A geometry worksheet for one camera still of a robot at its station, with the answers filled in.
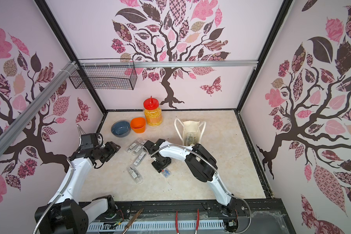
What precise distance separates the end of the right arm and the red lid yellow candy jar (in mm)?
309

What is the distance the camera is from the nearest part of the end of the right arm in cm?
67

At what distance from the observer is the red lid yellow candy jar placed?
998mm
